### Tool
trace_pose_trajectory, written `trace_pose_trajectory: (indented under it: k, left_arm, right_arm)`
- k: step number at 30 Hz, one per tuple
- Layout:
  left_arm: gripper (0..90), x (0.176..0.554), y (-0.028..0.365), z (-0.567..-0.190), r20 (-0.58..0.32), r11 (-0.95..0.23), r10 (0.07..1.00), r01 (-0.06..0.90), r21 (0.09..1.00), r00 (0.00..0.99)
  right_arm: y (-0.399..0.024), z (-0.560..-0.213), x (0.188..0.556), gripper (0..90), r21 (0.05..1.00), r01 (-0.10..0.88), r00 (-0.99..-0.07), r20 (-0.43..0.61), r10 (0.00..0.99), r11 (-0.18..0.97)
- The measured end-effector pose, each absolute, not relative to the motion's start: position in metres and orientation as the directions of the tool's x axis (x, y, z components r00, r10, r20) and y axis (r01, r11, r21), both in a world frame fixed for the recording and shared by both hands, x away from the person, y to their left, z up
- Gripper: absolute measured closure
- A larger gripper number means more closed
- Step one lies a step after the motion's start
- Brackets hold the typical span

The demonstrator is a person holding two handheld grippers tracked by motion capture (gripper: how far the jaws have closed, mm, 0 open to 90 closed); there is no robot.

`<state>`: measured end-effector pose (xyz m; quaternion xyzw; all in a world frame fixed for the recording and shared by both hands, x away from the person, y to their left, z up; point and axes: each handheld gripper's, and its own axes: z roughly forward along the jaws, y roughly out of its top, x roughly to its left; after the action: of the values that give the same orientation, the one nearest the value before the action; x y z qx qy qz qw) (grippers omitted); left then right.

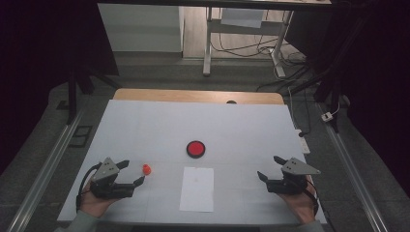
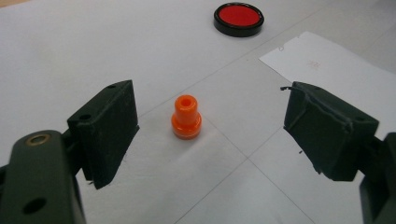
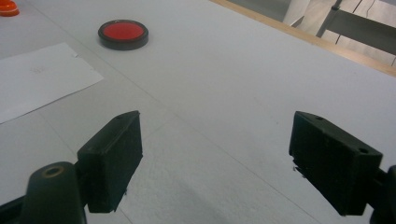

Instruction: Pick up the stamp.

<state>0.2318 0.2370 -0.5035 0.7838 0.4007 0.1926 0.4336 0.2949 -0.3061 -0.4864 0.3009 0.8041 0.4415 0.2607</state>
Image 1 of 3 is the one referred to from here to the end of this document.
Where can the dark desk top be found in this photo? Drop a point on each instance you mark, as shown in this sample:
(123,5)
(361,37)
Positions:
(209,3)

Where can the grey hanging sheet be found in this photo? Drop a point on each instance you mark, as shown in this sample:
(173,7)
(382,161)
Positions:
(241,17)

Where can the small black floor plate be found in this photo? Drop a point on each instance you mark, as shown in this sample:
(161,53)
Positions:
(63,105)

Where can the orange stamp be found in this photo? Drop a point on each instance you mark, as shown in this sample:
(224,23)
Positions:
(146,167)

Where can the white paper sheet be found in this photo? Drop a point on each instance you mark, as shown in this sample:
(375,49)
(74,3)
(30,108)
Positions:
(196,196)

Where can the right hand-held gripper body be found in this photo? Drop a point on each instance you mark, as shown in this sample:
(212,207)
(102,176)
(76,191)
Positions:
(295,167)

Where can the dark curtain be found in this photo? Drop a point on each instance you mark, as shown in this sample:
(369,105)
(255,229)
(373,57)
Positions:
(32,64)
(386,80)

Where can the black table grommet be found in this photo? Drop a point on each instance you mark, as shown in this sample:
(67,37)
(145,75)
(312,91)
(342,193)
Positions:
(231,102)

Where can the person's left hand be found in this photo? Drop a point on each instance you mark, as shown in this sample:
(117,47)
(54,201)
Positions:
(92,206)

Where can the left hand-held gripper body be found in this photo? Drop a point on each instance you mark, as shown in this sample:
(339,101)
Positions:
(106,172)

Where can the large white table cover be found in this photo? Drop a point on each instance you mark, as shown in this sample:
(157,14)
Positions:
(161,129)

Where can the white power strip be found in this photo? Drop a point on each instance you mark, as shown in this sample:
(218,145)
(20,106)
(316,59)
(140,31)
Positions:
(304,146)

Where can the black stand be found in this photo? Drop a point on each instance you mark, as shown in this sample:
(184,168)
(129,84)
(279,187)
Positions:
(71,96)
(335,90)

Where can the black round red ink pad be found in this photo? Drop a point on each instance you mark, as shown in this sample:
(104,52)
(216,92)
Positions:
(195,149)

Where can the person's right hand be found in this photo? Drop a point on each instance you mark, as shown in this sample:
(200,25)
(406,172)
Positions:
(303,206)

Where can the white desk frame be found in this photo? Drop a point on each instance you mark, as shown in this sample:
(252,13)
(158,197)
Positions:
(207,48)

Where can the white cabinet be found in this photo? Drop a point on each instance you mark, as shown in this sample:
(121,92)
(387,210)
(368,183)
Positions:
(141,29)

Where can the aluminium floor rail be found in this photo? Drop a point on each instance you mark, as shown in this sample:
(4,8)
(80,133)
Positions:
(354,177)
(45,170)

